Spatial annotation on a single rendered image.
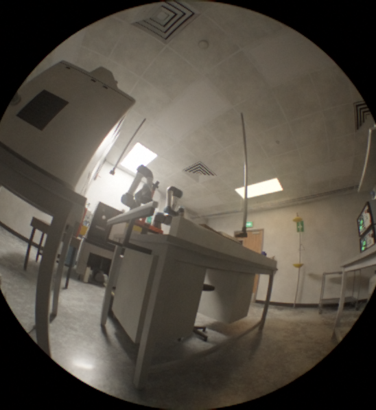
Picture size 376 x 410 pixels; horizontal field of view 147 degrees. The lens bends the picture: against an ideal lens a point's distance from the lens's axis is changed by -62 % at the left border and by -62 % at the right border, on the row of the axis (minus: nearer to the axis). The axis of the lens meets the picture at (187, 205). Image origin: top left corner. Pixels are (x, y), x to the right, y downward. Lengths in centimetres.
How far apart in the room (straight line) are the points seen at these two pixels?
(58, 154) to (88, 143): 12
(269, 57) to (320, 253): 394
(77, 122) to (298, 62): 217
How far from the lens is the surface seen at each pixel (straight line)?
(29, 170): 55
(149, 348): 78
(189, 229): 67
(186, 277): 108
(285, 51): 212
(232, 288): 174
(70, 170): 54
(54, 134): 61
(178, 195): 203
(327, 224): 433
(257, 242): 455
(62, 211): 53
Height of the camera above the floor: 79
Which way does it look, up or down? 23 degrees up
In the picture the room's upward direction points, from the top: 13 degrees clockwise
